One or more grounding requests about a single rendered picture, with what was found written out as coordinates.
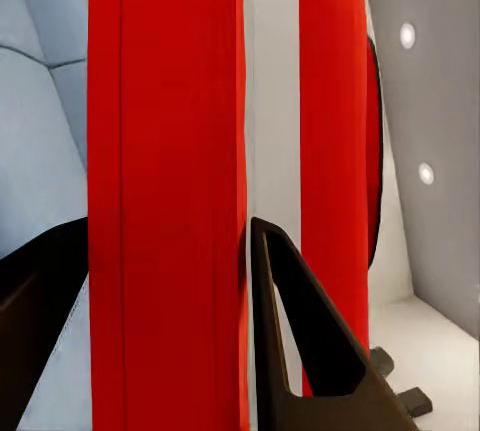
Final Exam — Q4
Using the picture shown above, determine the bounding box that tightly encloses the radio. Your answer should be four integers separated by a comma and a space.
87, 0, 384, 431

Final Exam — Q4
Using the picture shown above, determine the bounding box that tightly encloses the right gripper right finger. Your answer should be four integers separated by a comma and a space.
250, 217, 420, 431

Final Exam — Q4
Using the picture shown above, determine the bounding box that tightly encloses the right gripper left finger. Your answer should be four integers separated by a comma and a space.
0, 217, 89, 431

